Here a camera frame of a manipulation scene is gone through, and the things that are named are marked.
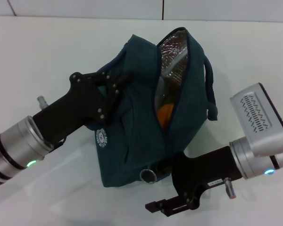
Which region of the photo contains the orange yellow pear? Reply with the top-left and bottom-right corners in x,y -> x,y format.
157,102 -> 175,130

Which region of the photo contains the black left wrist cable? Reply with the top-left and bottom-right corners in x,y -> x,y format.
45,137 -> 67,153

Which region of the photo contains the dark teal fabric bag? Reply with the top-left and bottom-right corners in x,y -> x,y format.
86,27 -> 219,188

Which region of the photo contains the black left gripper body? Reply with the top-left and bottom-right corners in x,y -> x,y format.
33,72 -> 120,145

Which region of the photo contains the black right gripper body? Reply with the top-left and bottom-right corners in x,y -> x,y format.
171,145 -> 242,210

